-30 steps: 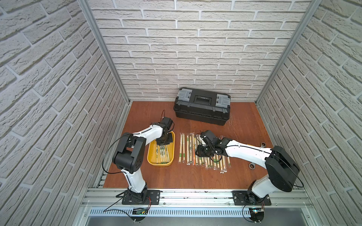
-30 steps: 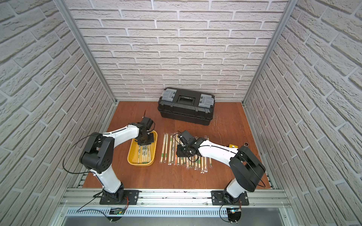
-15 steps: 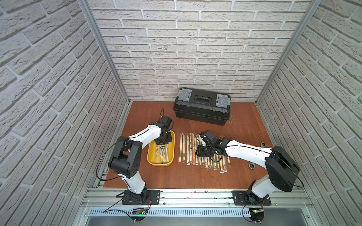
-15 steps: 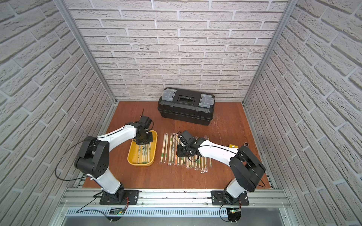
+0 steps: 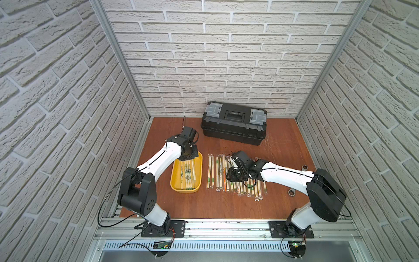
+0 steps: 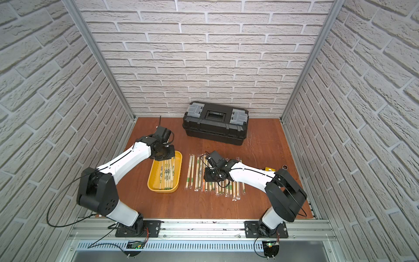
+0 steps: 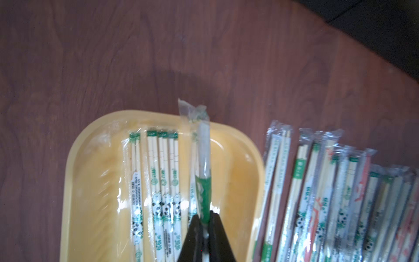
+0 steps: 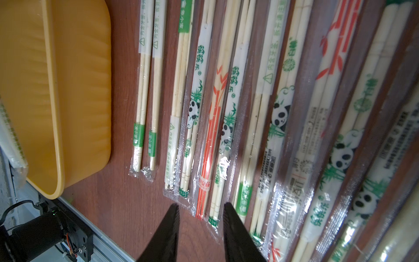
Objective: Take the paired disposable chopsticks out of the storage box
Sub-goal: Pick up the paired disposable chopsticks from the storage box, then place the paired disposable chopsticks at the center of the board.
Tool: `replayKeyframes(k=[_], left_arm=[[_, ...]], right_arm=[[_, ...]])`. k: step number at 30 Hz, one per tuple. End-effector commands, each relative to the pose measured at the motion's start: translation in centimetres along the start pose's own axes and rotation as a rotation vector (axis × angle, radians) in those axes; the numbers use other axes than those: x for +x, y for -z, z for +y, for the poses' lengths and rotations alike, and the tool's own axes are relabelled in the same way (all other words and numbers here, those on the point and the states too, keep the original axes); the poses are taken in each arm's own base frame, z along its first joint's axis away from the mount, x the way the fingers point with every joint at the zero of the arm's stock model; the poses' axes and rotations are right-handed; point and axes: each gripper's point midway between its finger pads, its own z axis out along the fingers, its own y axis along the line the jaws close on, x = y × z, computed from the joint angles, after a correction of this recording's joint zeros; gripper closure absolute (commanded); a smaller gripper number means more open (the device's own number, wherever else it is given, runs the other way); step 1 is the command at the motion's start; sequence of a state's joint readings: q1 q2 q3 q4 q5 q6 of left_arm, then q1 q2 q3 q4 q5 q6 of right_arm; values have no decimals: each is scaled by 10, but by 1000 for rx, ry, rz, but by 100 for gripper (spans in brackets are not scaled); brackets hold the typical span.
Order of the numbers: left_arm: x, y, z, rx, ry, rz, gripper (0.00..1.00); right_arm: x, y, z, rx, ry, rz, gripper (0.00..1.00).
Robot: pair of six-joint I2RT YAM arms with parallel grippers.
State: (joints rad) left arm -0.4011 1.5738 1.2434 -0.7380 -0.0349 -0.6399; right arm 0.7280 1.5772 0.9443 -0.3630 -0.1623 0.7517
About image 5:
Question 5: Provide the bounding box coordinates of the black plastic toolbox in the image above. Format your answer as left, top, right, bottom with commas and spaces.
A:
201, 102, 267, 146

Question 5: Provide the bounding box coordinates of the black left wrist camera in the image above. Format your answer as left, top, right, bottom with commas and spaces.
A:
180, 126, 197, 143

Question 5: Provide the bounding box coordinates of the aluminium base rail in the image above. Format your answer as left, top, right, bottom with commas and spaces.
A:
84, 218, 372, 262

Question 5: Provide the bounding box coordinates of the aluminium frame post right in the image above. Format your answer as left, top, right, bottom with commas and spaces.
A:
295, 0, 372, 124

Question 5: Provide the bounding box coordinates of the aluminium frame post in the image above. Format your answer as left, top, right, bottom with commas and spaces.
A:
295, 0, 372, 124
91, 0, 151, 121

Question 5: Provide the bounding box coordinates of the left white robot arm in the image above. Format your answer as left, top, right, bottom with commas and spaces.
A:
117, 134, 197, 228

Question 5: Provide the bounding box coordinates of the yellow plastic storage box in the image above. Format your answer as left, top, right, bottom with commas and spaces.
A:
170, 152, 203, 193

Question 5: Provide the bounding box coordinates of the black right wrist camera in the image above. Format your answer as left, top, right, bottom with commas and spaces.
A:
232, 151, 255, 169

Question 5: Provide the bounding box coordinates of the green panda chopsticks pair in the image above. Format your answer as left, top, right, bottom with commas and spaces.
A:
263, 181, 268, 195

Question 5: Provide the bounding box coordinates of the aluminium frame post left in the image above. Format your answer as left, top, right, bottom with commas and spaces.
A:
91, 0, 151, 121

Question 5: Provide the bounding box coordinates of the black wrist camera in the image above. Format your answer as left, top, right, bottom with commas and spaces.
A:
232, 151, 255, 169
180, 126, 197, 143

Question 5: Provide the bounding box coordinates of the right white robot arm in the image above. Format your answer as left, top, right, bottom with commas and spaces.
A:
227, 157, 347, 237

